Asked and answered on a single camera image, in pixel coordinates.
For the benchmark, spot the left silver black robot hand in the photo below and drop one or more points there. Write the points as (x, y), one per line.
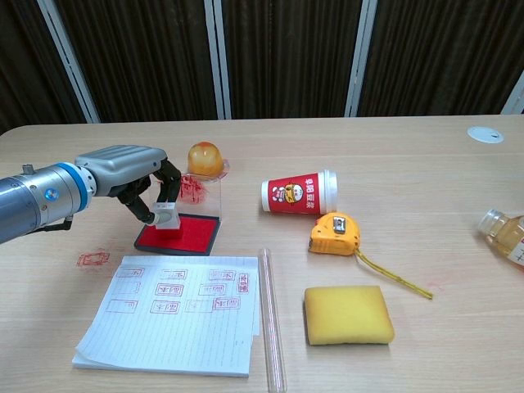
(123, 172)

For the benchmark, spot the small red stamp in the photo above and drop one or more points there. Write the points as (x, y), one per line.
(168, 221)

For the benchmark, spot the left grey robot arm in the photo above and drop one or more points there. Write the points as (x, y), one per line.
(37, 200)

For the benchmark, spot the red ink pad clear lid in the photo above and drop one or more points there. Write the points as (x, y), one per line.
(196, 237)

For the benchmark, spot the orange jelly cup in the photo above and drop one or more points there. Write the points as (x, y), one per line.
(204, 157)

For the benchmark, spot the white lined stamped notepad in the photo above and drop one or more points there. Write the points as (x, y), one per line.
(176, 327)

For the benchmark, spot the red paper cup white lid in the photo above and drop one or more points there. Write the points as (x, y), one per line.
(294, 194)

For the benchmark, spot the clear glass test tube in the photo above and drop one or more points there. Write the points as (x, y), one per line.
(272, 319)

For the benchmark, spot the yellow tape measure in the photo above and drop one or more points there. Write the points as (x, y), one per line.
(331, 237)

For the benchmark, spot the yellow sponge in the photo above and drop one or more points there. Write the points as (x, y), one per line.
(348, 315)

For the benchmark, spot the tea bottle white cap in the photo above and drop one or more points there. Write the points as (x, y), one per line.
(507, 237)

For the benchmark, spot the white aluminium partition post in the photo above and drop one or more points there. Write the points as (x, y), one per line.
(360, 61)
(515, 94)
(69, 61)
(219, 61)

